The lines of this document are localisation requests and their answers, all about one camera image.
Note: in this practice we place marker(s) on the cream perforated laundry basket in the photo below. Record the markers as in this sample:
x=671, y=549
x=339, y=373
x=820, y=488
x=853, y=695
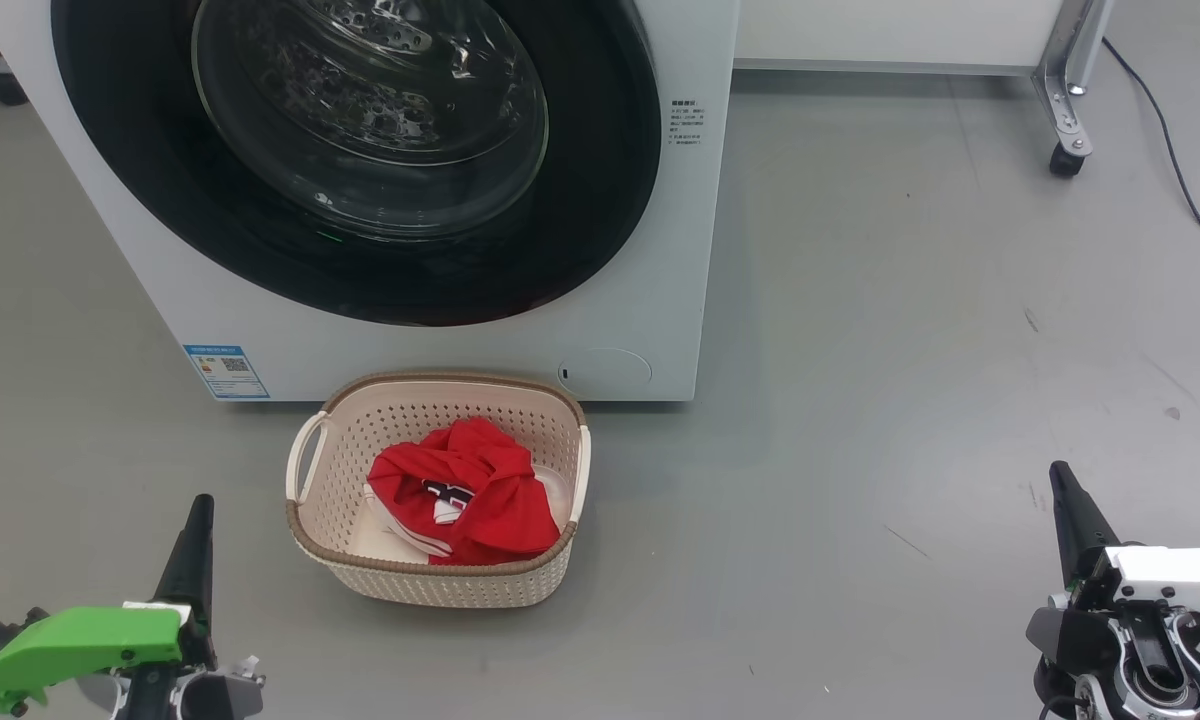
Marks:
x=340, y=460

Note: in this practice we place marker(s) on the white front-load washing machine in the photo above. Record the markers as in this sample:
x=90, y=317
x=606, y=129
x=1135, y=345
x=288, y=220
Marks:
x=690, y=250

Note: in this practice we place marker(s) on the white partition panel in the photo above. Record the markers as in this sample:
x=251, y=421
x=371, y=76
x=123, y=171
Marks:
x=890, y=30

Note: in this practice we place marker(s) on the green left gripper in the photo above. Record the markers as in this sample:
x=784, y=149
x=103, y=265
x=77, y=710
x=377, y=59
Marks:
x=80, y=640

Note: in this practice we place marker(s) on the red Bulls 23 jersey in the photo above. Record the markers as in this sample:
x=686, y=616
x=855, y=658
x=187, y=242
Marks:
x=400, y=480

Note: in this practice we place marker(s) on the metal cart leg with caster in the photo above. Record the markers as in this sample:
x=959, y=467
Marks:
x=1070, y=80

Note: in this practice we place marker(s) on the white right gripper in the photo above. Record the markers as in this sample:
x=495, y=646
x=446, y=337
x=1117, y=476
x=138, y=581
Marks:
x=1180, y=580

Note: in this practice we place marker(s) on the round glass washing machine door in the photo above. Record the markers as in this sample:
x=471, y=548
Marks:
x=360, y=150

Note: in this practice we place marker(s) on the red shorts with white panel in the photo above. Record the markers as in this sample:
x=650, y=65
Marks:
x=510, y=510

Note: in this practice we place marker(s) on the blue white energy label sticker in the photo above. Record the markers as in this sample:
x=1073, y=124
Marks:
x=226, y=372

